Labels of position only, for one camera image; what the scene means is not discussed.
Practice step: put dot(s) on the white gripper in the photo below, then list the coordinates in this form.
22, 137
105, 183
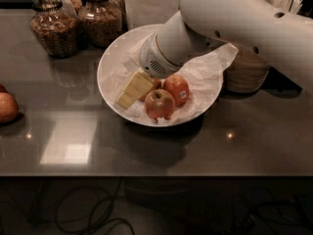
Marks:
153, 60

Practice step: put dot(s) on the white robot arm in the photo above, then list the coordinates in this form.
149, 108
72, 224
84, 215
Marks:
282, 39

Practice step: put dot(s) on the right red apple with sticker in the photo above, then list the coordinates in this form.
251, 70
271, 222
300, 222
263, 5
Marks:
178, 87

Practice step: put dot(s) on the large white bowl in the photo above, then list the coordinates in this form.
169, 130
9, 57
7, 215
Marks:
109, 72

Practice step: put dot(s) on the red apple on table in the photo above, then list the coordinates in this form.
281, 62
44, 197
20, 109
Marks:
9, 108

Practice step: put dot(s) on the partly hidden red apple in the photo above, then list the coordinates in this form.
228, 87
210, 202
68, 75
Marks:
3, 89

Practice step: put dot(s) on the white crumpled paper liner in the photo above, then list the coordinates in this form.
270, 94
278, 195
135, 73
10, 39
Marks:
203, 79

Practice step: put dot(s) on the middle glass cereal jar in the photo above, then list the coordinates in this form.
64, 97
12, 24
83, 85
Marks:
101, 21

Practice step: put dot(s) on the glass cereal jar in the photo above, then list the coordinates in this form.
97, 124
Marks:
54, 30
101, 21

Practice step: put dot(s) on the left glass cereal jar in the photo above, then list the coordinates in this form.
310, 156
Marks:
54, 30

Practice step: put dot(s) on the front stack paper bowls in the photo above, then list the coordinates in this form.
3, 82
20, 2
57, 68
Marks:
247, 72

